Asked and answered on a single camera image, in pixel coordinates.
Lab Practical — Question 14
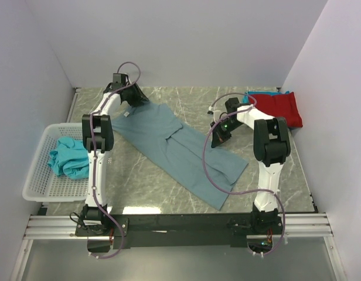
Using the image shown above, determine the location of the folded turquoise t shirt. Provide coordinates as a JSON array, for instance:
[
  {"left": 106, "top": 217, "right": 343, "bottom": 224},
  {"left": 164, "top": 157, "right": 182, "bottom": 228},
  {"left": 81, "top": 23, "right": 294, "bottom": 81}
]
[{"left": 242, "top": 91, "right": 290, "bottom": 103}]

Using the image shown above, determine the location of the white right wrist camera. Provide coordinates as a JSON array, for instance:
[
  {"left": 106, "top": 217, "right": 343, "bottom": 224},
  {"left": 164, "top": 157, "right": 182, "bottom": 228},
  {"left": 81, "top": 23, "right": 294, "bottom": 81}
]
[{"left": 207, "top": 106, "right": 222, "bottom": 122}]

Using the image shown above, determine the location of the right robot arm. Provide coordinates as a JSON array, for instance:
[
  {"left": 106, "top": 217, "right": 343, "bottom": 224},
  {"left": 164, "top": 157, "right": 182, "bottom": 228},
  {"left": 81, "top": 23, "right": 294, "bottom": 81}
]
[{"left": 208, "top": 97, "right": 291, "bottom": 234}]

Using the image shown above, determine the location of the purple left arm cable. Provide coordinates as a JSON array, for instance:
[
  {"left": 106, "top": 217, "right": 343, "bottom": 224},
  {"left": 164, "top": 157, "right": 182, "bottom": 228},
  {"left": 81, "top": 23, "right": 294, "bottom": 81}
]
[{"left": 90, "top": 61, "right": 141, "bottom": 260}]

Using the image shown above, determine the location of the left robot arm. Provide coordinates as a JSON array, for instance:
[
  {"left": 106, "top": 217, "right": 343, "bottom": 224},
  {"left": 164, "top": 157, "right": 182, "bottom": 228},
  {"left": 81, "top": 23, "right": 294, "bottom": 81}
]
[{"left": 77, "top": 73, "right": 148, "bottom": 235}]

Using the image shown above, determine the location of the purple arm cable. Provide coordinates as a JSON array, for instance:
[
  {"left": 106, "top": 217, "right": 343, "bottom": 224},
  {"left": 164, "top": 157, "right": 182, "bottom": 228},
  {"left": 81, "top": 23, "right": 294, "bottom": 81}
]
[
  {"left": 90, "top": 61, "right": 141, "bottom": 260},
  {"left": 202, "top": 92, "right": 287, "bottom": 257}
]

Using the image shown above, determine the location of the grey blue t shirt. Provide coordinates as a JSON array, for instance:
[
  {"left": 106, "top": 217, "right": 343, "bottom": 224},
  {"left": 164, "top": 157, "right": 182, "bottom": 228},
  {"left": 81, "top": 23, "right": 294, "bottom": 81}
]
[{"left": 111, "top": 102, "right": 248, "bottom": 210}]

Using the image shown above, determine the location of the folded red t shirt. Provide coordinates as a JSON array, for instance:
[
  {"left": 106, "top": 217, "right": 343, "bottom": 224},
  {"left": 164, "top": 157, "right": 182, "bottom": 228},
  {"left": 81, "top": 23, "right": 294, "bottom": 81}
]
[{"left": 251, "top": 92, "right": 303, "bottom": 128}]

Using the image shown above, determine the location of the crumpled turquoise t shirt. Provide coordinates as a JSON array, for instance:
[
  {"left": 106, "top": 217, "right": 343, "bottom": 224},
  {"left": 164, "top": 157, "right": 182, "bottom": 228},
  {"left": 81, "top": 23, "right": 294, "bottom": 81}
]
[{"left": 47, "top": 136, "right": 89, "bottom": 180}]

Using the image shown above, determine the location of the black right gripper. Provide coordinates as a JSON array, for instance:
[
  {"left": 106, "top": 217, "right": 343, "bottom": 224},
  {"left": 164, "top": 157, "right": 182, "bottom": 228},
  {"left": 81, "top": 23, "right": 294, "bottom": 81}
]
[{"left": 210, "top": 119, "right": 243, "bottom": 149}]

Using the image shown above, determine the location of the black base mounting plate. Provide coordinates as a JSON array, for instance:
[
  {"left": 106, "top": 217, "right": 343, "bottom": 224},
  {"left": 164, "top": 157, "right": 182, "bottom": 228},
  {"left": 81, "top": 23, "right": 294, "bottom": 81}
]
[{"left": 75, "top": 213, "right": 283, "bottom": 249}]

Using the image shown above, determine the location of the white plastic mesh basket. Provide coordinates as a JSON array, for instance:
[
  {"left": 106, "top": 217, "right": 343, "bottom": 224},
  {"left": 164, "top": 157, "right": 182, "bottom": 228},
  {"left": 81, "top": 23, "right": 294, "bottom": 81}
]
[{"left": 22, "top": 123, "right": 88, "bottom": 203}]

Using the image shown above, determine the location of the aluminium rail frame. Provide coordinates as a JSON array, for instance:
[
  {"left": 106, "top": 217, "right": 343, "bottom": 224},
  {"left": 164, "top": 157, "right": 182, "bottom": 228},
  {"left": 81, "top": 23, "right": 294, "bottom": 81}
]
[{"left": 9, "top": 86, "right": 348, "bottom": 281}]

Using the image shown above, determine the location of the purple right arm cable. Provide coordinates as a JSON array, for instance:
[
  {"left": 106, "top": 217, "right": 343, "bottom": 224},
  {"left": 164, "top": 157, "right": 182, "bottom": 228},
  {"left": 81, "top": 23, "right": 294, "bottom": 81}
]
[{"left": 202, "top": 92, "right": 287, "bottom": 257}]

